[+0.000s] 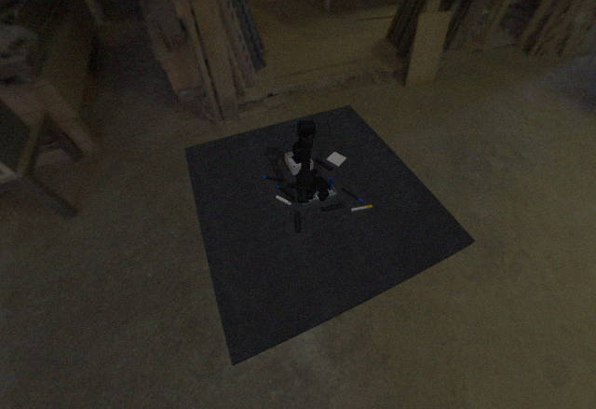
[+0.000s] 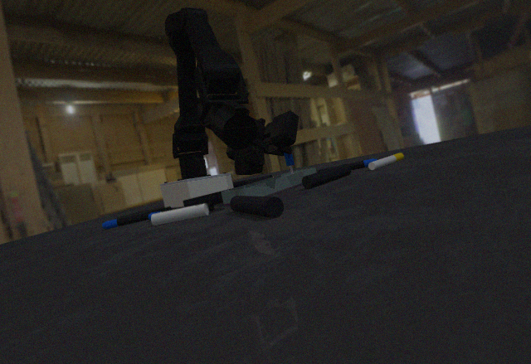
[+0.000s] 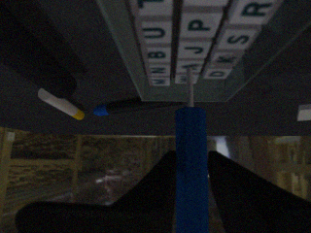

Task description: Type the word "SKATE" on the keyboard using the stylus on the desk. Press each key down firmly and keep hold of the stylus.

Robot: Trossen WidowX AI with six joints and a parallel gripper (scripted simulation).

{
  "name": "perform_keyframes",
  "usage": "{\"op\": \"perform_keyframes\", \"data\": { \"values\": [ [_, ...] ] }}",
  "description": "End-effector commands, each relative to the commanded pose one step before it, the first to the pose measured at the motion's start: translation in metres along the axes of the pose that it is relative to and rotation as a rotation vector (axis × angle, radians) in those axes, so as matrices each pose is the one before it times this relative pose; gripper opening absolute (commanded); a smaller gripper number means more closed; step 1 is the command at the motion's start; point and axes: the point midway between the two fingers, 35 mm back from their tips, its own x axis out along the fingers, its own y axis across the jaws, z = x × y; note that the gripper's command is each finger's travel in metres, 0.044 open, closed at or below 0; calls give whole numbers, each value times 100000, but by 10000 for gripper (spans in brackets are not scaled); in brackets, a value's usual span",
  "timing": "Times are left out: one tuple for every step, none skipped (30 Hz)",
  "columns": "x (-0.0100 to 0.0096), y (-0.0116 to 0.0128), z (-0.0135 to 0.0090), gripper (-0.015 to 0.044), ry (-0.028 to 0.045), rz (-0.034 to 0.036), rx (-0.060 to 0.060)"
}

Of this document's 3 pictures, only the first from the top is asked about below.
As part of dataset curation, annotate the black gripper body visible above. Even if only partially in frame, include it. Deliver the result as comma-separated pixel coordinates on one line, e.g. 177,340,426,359
311,169,330,201

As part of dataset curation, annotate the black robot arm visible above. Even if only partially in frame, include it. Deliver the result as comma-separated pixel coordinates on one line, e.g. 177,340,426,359
291,120,317,203

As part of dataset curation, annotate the keyboard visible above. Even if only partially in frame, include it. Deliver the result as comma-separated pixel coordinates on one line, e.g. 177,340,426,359
302,184,338,206

